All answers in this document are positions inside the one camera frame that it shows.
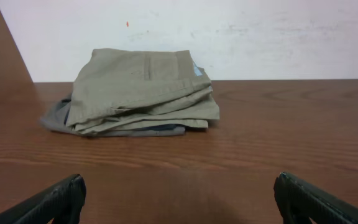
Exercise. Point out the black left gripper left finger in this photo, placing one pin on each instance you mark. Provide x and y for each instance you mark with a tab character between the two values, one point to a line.
61	203

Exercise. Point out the folded grey garment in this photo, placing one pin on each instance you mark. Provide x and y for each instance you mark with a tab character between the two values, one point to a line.
56	117

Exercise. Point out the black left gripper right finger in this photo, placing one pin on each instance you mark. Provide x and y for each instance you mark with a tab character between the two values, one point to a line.
300	202

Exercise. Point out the folded khaki trousers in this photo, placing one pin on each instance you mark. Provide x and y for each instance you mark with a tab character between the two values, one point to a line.
119	89

